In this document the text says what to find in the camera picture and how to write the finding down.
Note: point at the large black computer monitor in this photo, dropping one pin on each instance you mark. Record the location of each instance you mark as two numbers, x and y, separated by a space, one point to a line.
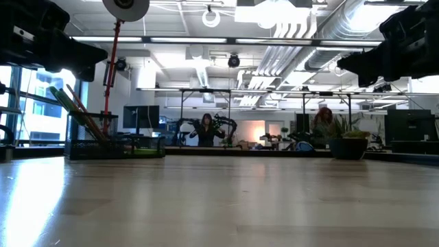
409 125

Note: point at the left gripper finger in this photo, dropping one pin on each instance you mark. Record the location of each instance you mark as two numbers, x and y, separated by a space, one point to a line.
85 75
80 55

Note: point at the round grey overhead camera mount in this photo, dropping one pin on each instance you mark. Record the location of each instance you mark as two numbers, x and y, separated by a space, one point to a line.
127 10

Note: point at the black mesh desk organizer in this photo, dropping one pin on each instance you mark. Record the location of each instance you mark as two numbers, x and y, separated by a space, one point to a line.
103 151

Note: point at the person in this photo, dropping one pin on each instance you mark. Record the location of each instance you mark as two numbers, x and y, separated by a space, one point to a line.
206 133
324 118

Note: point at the black metal frame stand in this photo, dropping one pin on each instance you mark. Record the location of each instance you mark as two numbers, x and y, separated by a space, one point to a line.
326 93
205 91

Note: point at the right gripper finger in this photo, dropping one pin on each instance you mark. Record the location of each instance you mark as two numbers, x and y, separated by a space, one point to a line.
367 60
374 79

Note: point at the black background robot arm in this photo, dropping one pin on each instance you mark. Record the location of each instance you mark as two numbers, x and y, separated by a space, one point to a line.
183 125
228 123

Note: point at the black ceiling camera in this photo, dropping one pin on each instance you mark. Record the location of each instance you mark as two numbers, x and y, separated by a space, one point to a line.
382 89
120 64
234 61

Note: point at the small background plant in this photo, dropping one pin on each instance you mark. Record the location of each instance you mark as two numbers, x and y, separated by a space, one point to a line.
284 130

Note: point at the red vertical pole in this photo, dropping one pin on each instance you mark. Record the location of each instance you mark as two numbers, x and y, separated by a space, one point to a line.
111 68

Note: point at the potted plant in dark pot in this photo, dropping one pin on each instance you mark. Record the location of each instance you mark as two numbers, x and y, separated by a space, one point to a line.
348 148

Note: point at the blue round object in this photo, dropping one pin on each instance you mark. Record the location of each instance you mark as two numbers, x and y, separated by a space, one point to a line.
304 147

